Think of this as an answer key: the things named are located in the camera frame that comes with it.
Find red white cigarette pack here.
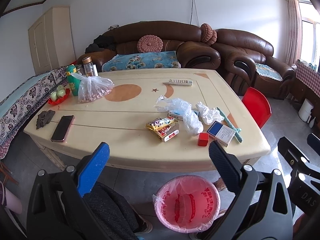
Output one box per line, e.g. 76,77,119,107
153,126,180,142

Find blue white small box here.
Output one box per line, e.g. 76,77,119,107
168,109,199,121

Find teal toothbrush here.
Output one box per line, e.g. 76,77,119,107
217,107,243,143

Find pink curtain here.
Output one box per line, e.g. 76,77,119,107
286,0,302,66

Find crumpled clear plastic bag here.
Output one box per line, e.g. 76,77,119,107
155,95,204,136

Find white remote control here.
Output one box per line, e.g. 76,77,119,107
164,79,193,86

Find red checkered tablecloth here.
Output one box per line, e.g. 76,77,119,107
296,60,320,96

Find red plastic stool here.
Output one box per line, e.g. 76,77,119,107
242,87,272,128

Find black smartphone pink case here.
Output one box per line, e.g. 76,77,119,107
50,115,74,142

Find brown leather sofa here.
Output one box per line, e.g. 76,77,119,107
76,21,221,72

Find pink round cushion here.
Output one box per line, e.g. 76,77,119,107
137,35,163,53

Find yellow red snack wrapper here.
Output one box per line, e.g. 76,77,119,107
146,116,177,131

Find brown round cushion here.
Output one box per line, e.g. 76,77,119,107
200,23,217,46

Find clear bag of peanuts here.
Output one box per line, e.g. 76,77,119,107
71,73,114,103

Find green cartoon bottle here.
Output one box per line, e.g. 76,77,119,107
66,64,81,96

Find crumpled white tissue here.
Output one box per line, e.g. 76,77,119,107
196,102,224,125

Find blue white cigarette box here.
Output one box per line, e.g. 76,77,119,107
207,121,235,147

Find blue floral seat cover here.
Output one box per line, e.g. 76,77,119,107
101,51,181,72

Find pink lined trash bin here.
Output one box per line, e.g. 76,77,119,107
152,175,221,233

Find small red box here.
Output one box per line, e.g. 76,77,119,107
197,132,209,147

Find beige wooden cabinet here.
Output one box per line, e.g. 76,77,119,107
28,7,76,75

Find glass jar gold lid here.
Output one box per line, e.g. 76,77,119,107
82,56,98,76

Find brown leather armchair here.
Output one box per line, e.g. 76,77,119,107
212,29,296,100

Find red fruit plate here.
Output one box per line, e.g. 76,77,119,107
48,85,71,105

